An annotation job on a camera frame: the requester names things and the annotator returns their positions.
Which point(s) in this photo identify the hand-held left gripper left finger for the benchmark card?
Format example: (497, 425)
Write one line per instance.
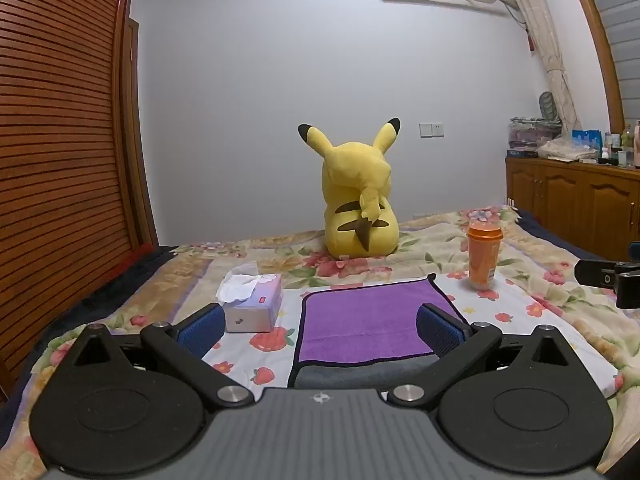
(202, 331)

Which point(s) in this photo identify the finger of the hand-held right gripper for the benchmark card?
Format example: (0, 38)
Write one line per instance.
(597, 275)

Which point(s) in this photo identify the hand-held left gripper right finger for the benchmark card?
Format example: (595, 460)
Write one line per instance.
(438, 334)

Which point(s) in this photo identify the purple towel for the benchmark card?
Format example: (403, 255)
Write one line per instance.
(365, 312)

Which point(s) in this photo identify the grey towel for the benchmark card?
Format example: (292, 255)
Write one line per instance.
(360, 375)

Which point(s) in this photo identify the white tissue box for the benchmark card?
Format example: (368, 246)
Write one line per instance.
(252, 310)

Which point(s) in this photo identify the floral bed blanket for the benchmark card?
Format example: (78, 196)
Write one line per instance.
(540, 280)

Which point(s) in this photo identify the orange plastic bottle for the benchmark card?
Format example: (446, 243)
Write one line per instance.
(483, 260)

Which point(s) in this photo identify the wooden cabinet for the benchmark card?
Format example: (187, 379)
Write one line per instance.
(570, 190)

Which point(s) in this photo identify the folded beige cloth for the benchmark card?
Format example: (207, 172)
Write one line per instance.
(567, 149)

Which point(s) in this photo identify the pink bottle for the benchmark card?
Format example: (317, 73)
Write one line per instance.
(637, 145)

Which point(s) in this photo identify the blue box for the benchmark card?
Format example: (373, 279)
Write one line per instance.
(587, 139)

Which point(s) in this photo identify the green bottle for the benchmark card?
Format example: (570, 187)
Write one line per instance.
(627, 139)

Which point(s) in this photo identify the clear bag of bedding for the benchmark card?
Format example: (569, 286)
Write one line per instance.
(532, 134)

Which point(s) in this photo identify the yellow plush toy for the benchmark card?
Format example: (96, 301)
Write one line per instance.
(357, 195)

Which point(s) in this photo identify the dark green fan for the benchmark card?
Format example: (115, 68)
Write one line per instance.
(548, 106)

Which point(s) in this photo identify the wooden louvered wardrobe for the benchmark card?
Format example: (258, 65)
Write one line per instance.
(55, 160)

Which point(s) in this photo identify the beige curtain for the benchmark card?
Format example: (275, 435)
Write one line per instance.
(545, 35)

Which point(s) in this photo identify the grey window blind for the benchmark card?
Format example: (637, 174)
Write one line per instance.
(620, 20)

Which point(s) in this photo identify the white wall switch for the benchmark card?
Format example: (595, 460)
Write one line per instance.
(431, 130)

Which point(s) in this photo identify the wooden window frame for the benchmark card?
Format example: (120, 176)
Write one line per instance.
(597, 25)

